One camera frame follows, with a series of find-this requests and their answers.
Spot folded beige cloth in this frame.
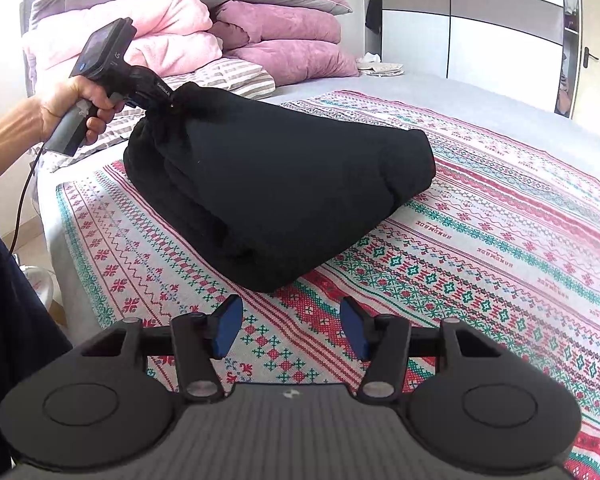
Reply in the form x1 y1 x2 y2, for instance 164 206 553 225
356 52 404 77

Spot black sweatpants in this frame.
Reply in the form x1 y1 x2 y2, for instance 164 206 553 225
123 84 436 292

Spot person left forearm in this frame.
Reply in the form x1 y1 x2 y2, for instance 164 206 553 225
0 98 47 177

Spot striped beige pillow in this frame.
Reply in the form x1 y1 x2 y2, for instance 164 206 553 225
42 58 276 172

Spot grey bed sheet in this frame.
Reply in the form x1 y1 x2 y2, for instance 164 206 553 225
36 74 600 342

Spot patterned red green blanket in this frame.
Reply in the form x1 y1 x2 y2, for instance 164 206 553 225
45 90 600 479

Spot pink folded duvet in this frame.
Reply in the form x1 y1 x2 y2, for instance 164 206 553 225
23 0 222 77

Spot person dark trouser leg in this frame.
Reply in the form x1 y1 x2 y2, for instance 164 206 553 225
0 239 72 475

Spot dark pink upper pillow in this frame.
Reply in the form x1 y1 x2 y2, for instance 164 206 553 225
209 1 341 51

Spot person left hand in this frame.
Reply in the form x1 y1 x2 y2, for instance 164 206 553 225
36 76 125 144

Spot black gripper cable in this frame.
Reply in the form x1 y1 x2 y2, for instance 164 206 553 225
7 144 46 256

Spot white grey sliding wardrobe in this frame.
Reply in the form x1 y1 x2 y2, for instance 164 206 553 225
366 0 582 117

